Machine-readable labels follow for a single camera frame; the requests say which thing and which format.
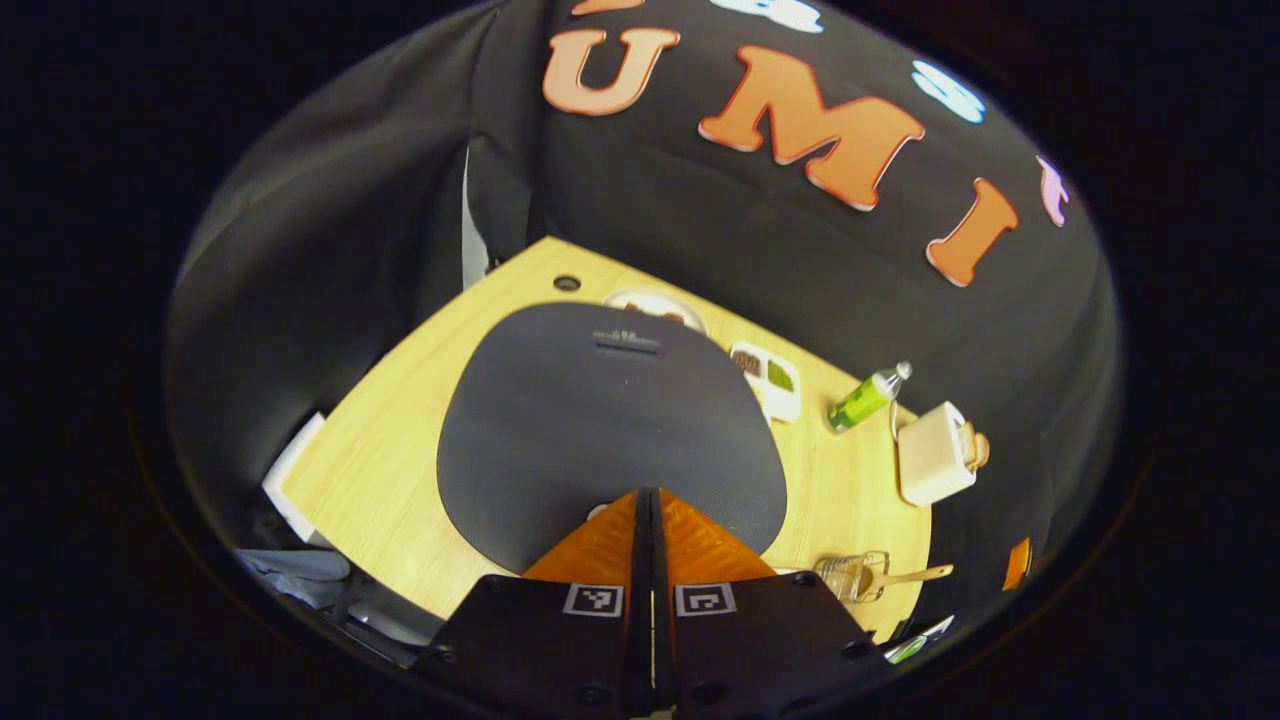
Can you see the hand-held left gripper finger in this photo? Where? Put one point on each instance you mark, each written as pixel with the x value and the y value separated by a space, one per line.
pixel 663 630
pixel 640 600

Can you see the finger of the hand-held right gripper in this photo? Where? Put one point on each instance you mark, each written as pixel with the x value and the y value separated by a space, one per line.
pixel 1018 565

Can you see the wooden spoon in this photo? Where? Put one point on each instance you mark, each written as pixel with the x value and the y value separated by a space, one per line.
pixel 915 577

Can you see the dark grey rice cooker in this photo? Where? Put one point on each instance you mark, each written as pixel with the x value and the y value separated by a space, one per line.
pixel 600 430

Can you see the bread slice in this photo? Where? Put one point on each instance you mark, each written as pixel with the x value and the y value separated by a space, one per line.
pixel 968 445
pixel 982 450

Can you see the white and green object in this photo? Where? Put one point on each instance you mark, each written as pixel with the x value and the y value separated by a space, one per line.
pixel 915 645

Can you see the white toaster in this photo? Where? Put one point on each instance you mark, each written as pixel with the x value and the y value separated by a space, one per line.
pixel 932 455

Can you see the green label plastic bottle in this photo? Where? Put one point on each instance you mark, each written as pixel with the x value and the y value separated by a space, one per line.
pixel 862 402

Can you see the white divided dish with grains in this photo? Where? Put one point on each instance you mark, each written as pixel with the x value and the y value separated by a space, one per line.
pixel 770 385

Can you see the white plate with red meat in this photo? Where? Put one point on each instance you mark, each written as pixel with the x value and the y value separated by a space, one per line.
pixel 655 305

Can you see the black desk grommet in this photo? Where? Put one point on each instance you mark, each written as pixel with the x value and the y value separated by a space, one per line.
pixel 567 283

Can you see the grey cloth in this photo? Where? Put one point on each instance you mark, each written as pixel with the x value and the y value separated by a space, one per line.
pixel 300 575

